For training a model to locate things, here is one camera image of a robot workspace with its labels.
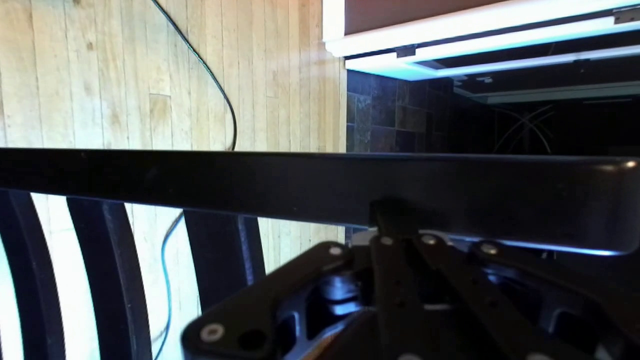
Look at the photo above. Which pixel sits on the white wooden frame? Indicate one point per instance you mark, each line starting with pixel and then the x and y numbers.
pixel 467 22

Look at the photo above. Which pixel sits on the dark wooden ladderback chair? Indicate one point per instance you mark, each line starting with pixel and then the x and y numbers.
pixel 201 183

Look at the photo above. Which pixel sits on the metal framed glass panel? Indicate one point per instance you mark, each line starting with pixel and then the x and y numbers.
pixel 532 50

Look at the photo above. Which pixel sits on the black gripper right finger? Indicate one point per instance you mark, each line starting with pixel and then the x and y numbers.
pixel 532 301

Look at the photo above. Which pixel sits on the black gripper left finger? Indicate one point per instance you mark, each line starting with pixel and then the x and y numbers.
pixel 280 307

